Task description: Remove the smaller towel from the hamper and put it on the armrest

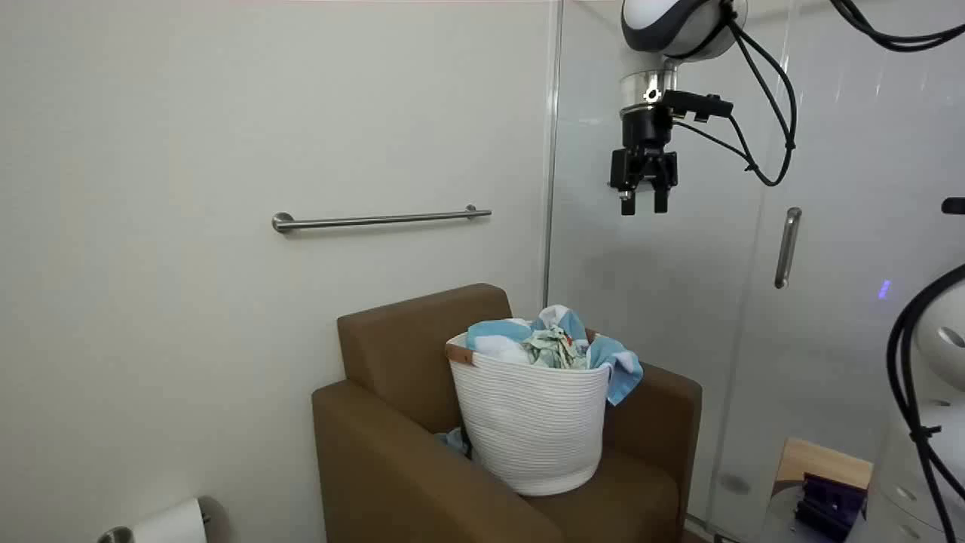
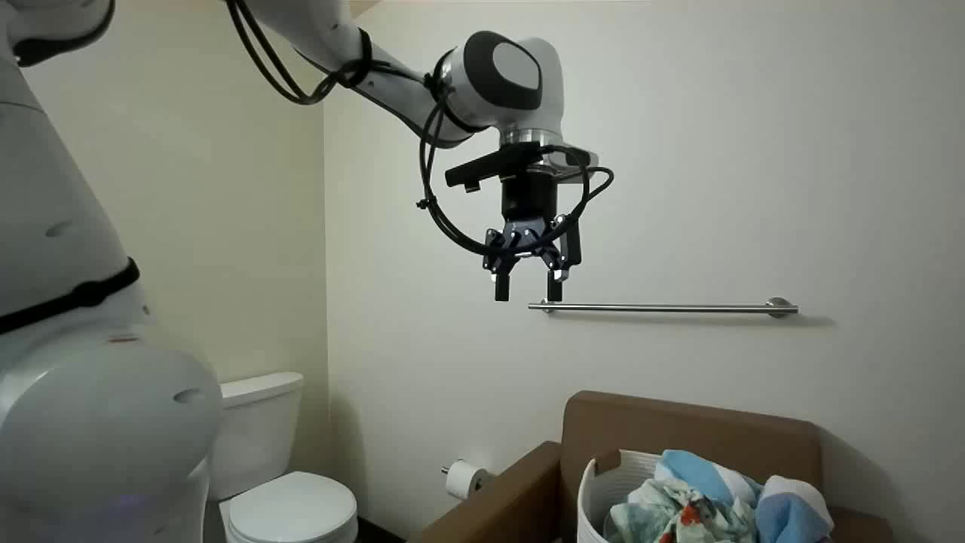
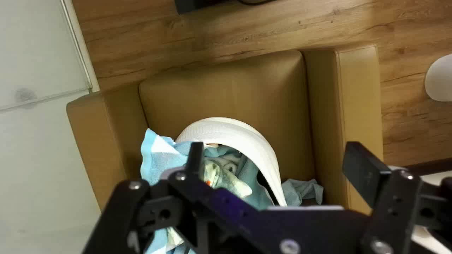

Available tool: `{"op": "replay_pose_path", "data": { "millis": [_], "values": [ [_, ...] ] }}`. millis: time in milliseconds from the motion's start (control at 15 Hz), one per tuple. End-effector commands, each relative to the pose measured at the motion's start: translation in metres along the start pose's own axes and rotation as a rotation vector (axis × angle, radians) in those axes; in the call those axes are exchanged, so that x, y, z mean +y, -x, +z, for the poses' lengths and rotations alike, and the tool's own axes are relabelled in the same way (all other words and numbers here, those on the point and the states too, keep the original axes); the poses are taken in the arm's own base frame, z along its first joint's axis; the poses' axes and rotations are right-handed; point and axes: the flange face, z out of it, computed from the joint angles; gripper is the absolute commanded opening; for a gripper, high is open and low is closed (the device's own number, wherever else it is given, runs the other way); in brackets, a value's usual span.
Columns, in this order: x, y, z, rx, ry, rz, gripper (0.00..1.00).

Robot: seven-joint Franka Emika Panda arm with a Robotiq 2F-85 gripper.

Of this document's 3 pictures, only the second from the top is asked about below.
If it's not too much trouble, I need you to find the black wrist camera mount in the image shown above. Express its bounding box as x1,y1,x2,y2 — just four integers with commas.
448,142,598,195

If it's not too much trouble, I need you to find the chrome wall towel bar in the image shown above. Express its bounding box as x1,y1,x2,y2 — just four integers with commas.
529,298,800,320

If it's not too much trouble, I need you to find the brown armchair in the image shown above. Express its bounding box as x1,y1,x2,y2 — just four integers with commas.
414,390,896,543

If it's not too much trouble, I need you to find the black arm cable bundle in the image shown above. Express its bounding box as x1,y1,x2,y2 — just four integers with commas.
223,0,620,261

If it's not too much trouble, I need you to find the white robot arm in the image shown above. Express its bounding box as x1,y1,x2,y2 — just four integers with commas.
0,0,581,543

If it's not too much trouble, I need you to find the white toilet paper roll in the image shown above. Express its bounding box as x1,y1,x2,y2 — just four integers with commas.
443,461,491,500

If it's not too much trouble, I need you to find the small floral patterned towel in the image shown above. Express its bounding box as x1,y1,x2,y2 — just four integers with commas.
604,481,756,543

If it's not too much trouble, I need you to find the white woven hamper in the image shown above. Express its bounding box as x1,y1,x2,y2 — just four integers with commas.
575,450,659,543

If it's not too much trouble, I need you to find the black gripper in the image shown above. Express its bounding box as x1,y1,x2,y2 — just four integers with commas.
482,176,581,302

